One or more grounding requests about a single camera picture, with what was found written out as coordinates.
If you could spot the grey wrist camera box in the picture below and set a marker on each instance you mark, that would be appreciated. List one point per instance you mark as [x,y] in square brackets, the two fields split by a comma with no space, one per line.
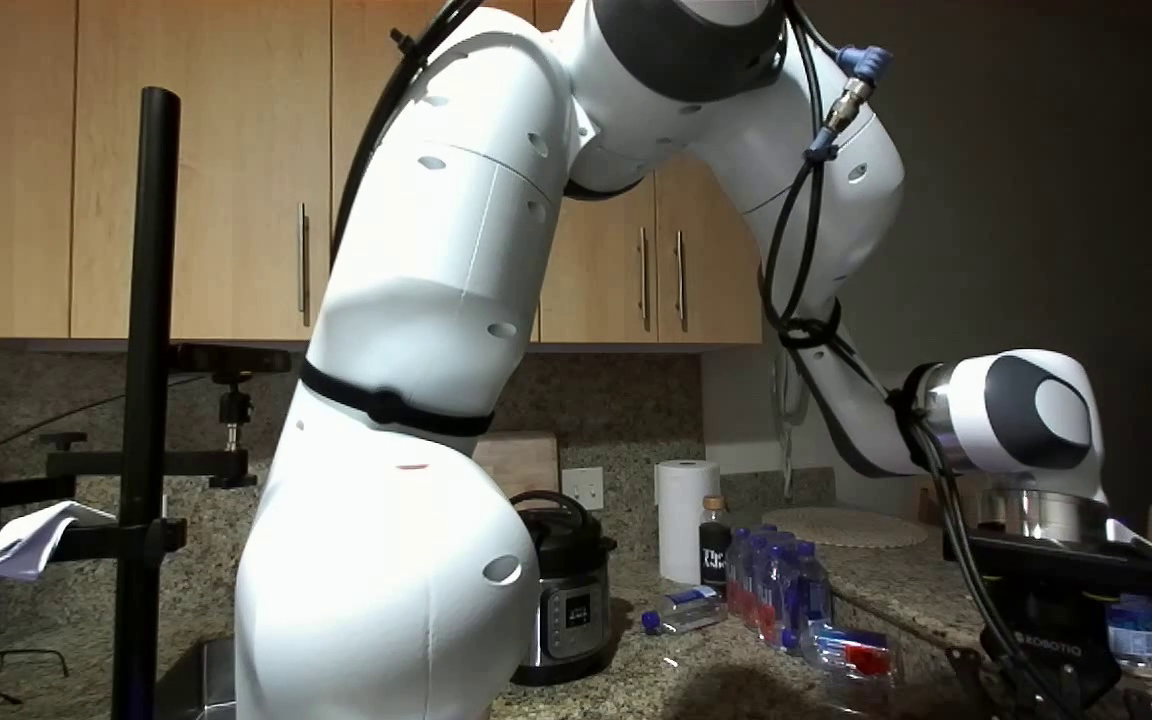
[1136,539]

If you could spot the light wooden wall cabinets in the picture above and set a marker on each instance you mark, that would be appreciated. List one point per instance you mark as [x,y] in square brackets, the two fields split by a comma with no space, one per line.
[0,163]

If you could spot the red blue plastic package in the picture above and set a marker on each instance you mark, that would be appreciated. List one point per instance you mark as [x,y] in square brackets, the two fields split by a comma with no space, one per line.
[857,652]

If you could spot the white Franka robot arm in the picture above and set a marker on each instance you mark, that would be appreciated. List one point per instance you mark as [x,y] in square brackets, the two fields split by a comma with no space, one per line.
[376,601]

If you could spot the black clamp rig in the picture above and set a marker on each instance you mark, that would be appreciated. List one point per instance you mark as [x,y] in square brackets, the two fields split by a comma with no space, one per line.
[91,465]

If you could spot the white wall outlet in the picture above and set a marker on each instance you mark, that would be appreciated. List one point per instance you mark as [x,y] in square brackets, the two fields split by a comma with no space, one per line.
[585,489]

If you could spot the black camera on mount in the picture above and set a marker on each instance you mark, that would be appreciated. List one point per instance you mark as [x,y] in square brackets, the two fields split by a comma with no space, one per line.
[235,360]

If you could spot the wooden cutting board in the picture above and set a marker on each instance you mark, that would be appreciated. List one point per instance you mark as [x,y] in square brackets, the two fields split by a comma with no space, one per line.
[521,462]

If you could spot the white paper towel roll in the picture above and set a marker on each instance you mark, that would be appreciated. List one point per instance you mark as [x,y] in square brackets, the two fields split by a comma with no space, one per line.
[685,523]

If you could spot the dark sauce bottle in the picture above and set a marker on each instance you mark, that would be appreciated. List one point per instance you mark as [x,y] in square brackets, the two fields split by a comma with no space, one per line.
[716,554]

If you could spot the white folded paper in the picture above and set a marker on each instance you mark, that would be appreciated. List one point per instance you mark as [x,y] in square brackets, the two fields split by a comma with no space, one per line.
[39,534]

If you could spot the black vertical stand pole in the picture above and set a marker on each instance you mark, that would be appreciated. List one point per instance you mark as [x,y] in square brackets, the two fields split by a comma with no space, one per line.
[146,401]

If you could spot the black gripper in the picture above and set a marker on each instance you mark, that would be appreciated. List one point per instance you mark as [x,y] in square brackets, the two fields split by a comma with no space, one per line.
[1068,586]

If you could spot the clear water bottle blue label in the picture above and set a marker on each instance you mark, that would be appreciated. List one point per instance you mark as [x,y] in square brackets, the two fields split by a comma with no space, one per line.
[1136,632]

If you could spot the stainless steel sink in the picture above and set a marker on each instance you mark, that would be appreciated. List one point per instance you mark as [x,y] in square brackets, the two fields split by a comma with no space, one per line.
[209,674]

